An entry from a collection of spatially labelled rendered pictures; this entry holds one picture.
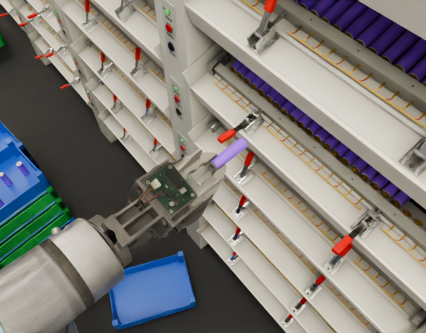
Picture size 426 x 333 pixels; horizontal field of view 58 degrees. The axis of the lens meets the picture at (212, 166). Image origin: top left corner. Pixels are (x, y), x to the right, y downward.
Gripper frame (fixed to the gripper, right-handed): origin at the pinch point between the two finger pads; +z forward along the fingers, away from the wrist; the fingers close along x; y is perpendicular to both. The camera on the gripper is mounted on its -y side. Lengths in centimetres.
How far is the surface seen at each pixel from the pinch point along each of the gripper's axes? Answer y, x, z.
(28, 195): -80, 35, -12
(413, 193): 17.2, -18.8, 9.2
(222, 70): -7.0, 14.7, 20.0
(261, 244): -39.0, -20.6, 20.2
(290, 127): -0.7, -2.6, 18.0
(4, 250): -97, 28, -26
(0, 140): -112, 71, -3
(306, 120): 0.6, -3.5, 20.7
